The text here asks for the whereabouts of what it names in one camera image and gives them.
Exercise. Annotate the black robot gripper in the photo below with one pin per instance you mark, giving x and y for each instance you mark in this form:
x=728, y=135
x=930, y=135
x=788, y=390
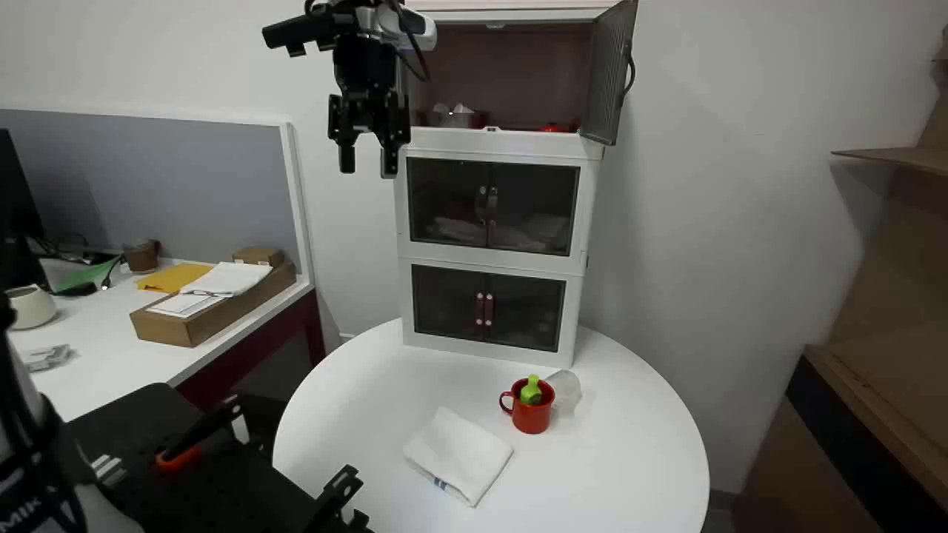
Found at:
x=364, y=76

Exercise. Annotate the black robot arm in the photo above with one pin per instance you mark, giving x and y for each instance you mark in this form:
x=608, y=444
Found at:
x=392, y=23

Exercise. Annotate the dark translucent right cabinet door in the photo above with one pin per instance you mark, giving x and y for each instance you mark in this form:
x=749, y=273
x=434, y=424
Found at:
x=611, y=71

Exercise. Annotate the white three-tier cabinet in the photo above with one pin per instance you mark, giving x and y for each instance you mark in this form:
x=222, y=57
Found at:
x=497, y=181

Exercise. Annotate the grey desk partition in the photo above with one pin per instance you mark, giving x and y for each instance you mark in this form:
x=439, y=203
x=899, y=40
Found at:
x=197, y=185

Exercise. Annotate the white papers on box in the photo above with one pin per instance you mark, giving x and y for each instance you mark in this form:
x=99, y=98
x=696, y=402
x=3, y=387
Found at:
x=217, y=286

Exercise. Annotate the yellow envelope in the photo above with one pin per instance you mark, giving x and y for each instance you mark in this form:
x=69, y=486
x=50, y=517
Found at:
x=171, y=276

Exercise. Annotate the small brown cup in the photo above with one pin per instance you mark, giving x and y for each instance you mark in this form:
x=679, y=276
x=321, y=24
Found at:
x=142, y=255

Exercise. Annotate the cardboard box tray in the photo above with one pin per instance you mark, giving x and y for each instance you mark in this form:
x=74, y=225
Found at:
x=204, y=325

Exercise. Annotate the green object in mug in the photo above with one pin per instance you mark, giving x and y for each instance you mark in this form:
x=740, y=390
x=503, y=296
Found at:
x=531, y=393

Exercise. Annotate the orange black tool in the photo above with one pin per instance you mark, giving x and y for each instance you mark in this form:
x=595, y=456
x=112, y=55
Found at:
x=222, y=424

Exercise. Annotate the white folded cloth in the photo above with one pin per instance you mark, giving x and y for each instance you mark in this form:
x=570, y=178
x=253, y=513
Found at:
x=456, y=455

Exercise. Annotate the clear plastic cup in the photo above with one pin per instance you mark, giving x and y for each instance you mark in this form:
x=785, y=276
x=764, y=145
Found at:
x=567, y=393

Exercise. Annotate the red mug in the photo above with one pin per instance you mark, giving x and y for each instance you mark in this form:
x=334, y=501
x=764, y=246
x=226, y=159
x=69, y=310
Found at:
x=527, y=419

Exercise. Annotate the green folder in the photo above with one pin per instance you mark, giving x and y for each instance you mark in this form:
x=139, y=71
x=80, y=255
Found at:
x=77, y=279

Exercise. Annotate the white office desk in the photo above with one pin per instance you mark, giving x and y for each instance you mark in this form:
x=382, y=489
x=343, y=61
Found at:
x=111, y=359

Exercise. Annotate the white bowl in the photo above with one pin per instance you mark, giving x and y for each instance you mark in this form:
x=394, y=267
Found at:
x=32, y=307

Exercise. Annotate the black clamp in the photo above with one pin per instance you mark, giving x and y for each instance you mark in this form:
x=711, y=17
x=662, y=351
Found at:
x=328, y=507

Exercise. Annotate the white round table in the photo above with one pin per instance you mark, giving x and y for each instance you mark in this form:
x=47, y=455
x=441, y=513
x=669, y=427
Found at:
x=629, y=461

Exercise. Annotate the wooden shelf unit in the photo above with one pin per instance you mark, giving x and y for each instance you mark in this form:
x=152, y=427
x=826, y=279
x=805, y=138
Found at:
x=860, y=437

